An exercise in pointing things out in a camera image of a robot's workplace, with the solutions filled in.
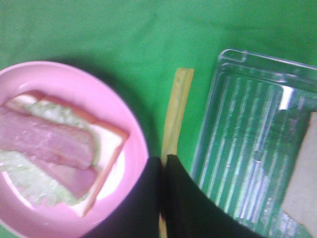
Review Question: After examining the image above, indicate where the yellow cheese slice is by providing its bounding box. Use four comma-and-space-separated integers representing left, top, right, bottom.
158, 67, 195, 238

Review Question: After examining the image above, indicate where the bread slice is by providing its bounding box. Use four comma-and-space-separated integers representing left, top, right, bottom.
281, 112, 317, 238
2, 92, 128, 217

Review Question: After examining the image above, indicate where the clear right plastic tray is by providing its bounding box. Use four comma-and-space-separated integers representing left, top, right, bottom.
190, 49, 317, 238

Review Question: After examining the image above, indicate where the bacon strip from tray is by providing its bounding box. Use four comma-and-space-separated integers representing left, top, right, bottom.
0, 106, 95, 170

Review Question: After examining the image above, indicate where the green tablecloth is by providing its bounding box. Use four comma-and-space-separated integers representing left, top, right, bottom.
0, 0, 317, 186

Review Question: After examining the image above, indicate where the pink plate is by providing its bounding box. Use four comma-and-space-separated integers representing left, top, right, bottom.
0, 61, 149, 238

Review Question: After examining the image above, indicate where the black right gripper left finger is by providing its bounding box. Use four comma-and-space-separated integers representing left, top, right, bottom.
83, 157, 162, 238

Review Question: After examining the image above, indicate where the green lettuce leaf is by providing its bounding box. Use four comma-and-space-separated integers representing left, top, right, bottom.
0, 100, 98, 205

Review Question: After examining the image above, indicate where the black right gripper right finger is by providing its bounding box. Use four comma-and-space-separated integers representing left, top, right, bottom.
164, 155, 262, 238

